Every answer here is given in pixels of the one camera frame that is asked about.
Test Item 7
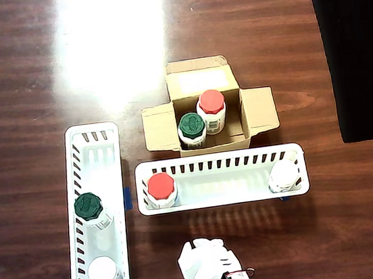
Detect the red-capped bottle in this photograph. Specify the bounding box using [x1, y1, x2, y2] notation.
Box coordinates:
[193, 87, 231, 136]
[141, 170, 182, 211]

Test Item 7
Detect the black cloth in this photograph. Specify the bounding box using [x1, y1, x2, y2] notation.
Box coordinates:
[309, 0, 373, 146]

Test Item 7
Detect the short red servo wire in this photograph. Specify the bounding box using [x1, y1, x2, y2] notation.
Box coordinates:
[224, 266, 258, 279]

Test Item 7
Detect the open cardboard box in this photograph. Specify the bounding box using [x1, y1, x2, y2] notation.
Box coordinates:
[134, 49, 284, 162]

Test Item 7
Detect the white-capped bottle basket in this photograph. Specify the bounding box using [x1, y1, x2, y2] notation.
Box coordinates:
[265, 157, 304, 195]
[84, 253, 124, 279]

